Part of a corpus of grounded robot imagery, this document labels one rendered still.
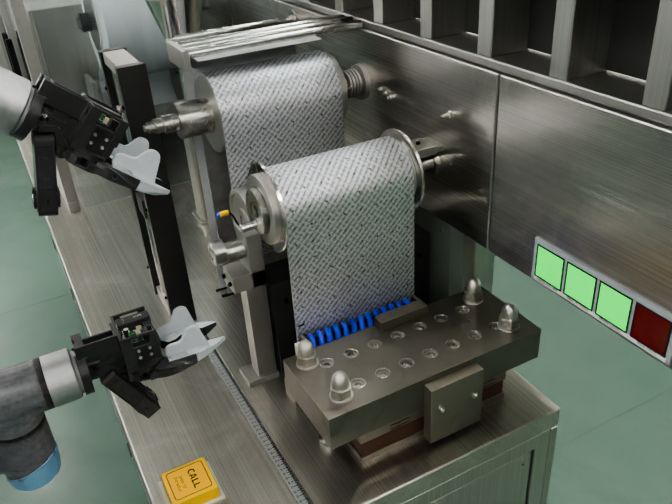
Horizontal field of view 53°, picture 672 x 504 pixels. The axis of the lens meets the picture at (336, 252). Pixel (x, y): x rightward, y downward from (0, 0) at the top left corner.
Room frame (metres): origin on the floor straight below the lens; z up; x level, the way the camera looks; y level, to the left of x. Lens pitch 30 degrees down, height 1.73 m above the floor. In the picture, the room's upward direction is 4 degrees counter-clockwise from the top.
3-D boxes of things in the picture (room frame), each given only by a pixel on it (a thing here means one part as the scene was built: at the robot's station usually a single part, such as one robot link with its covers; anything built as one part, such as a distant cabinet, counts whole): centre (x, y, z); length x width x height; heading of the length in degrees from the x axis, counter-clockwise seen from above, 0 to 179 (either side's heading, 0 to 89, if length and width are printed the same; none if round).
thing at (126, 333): (0.79, 0.33, 1.12); 0.12 x 0.08 x 0.09; 116
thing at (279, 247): (0.97, 0.10, 1.25); 0.15 x 0.01 x 0.15; 26
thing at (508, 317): (0.91, -0.28, 1.05); 0.04 x 0.04 x 0.04
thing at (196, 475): (0.72, 0.25, 0.91); 0.07 x 0.07 x 0.02; 26
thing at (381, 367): (0.88, -0.12, 1.00); 0.40 x 0.16 x 0.06; 116
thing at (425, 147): (1.10, -0.16, 1.28); 0.06 x 0.05 x 0.02; 116
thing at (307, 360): (0.85, 0.06, 1.05); 0.04 x 0.04 x 0.04
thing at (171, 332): (0.86, 0.24, 1.11); 0.09 x 0.03 x 0.06; 125
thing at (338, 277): (0.97, -0.03, 1.11); 0.23 x 0.01 x 0.18; 116
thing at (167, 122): (1.16, 0.29, 1.33); 0.06 x 0.03 x 0.03; 116
